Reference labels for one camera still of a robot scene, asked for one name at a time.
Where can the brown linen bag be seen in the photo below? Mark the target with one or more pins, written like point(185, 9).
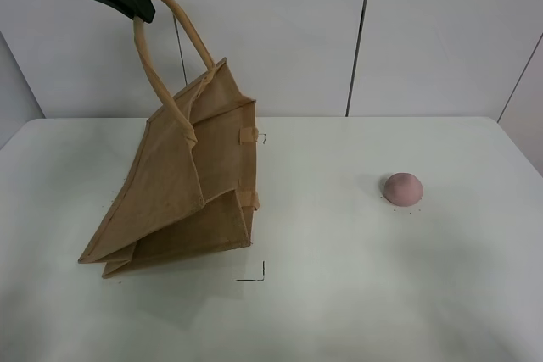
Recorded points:
point(191, 189)

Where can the pink peach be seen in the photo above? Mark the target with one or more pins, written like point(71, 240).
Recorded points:
point(401, 189)

